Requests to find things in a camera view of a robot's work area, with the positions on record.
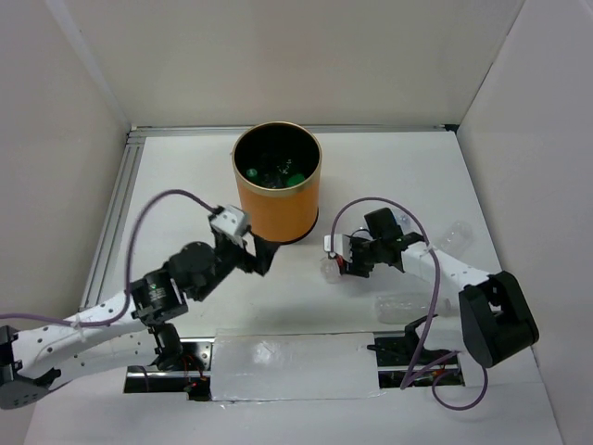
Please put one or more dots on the small green bottle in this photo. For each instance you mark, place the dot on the small green bottle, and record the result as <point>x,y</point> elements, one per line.
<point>294,179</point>

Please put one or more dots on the aluminium frame rail left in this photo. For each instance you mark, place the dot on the aluminium frame rail left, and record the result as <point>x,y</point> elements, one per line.
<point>108,246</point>

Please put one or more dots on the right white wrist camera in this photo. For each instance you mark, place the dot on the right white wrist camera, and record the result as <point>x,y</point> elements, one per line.
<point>338,244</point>

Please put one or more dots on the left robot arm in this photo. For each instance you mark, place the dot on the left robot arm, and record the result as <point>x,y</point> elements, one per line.
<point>133,328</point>

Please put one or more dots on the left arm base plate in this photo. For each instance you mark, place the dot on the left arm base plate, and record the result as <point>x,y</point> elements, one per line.
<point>189,376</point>

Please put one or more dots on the red label clear bottle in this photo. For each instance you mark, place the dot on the red label clear bottle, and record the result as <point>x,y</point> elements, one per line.
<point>329,268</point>

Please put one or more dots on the clear bottle white-blue cap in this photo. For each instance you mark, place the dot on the clear bottle white-blue cap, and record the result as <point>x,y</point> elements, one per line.
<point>456,239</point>

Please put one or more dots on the clear crushed label-less bottle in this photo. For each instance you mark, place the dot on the clear crushed label-less bottle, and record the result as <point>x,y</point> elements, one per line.
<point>401,308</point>

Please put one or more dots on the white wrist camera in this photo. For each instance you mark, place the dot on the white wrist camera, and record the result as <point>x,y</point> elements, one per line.
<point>230,222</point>
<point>338,244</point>

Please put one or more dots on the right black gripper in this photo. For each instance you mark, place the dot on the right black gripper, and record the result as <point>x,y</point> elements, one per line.
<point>354,266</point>

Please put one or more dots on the clear bottle blue-white cap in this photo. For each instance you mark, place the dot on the clear bottle blue-white cap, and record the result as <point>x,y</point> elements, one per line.
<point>275,171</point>

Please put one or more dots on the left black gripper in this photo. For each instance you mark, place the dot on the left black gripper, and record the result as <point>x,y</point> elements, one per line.
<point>265,253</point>

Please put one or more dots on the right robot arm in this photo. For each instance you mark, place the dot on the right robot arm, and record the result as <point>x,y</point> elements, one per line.
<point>496,321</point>

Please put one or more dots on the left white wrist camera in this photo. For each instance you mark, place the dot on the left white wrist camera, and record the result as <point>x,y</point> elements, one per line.
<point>230,222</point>

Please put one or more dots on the orange cylindrical bin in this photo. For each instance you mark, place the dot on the orange cylindrical bin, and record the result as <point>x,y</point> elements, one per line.
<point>281,215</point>

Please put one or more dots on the blue label clear bottle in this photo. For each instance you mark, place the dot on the blue label clear bottle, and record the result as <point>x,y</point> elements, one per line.
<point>404,221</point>

